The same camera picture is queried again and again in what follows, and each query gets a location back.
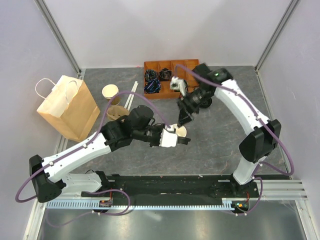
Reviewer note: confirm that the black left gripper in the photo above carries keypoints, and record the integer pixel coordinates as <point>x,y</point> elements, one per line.
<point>160,127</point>

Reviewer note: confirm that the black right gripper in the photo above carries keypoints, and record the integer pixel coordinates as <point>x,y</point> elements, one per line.
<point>186,107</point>

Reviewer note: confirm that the brown paper coffee cup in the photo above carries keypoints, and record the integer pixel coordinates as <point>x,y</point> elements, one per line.
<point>183,132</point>

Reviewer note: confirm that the pulp cardboard cup carrier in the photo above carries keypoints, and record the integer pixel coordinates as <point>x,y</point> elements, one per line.
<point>114,112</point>

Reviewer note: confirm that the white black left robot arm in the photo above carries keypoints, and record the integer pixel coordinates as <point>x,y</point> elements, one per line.
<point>52,176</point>

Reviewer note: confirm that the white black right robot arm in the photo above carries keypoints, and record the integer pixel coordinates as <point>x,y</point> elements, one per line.
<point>261,132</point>

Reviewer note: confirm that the stack of black lids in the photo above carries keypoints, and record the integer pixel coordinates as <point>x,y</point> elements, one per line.
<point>207,102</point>

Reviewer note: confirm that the orange wooden compartment tray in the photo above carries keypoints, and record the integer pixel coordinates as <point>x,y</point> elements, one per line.
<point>166,92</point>

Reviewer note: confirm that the blue striped rolled cloth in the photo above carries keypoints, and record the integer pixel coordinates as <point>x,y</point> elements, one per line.
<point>153,86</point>

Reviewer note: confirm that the black rolled cloth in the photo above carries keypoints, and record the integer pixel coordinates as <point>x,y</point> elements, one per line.
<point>165,74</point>

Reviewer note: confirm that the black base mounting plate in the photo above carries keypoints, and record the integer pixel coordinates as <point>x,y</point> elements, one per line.
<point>180,189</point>

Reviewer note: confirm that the dark patterned rolled cloth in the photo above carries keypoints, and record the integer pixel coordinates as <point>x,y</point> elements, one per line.
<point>150,75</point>

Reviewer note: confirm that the right white wrapped straw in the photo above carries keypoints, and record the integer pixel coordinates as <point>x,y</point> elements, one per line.
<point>129,101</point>

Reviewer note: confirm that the white wrapped straw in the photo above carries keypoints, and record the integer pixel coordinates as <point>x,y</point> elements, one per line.
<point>129,101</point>
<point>134,88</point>

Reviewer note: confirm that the left white wrapped straw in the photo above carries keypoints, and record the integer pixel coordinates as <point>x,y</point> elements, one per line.
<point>134,88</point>

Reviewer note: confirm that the brown paper bag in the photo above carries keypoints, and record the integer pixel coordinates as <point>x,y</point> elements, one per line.
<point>69,108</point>

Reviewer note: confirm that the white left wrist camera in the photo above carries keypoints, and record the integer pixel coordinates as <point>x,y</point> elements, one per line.
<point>168,138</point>

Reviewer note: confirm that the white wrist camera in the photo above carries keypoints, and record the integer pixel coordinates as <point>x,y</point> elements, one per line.
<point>179,84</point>
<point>168,138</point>

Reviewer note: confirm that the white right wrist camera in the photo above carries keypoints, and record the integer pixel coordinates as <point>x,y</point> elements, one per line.
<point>179,84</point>

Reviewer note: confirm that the aluminium front rail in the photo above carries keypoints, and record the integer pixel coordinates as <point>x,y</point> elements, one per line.
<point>276,190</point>

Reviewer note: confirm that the aluminium frame post right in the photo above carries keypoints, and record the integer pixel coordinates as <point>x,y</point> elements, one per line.
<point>276,34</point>

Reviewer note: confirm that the aluminium frame post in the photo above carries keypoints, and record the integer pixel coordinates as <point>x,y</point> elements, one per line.
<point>46,13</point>
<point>276,34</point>

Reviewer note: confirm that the aluminium frame post left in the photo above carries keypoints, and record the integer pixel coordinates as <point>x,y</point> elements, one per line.
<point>46,13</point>

